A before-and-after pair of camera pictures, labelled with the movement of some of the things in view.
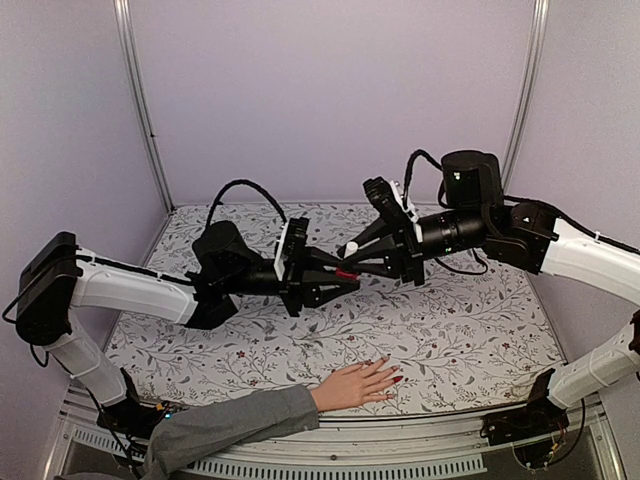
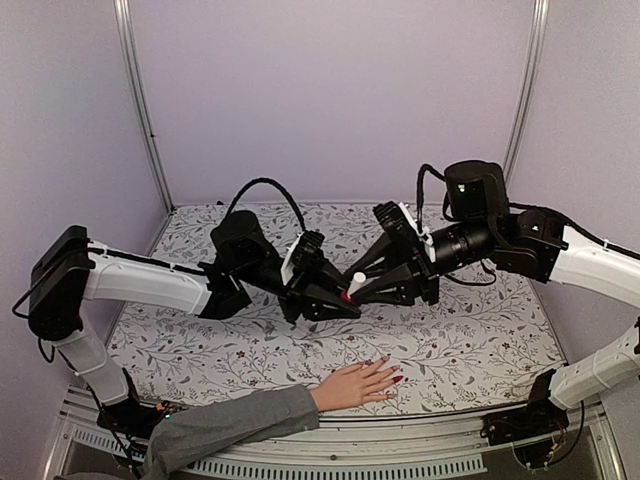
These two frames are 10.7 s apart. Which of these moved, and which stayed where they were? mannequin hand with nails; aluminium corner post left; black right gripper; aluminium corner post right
Moved: black right gripper
Stayed: aluminium corner post left; aluminium corner post right; mannequin hand with nails
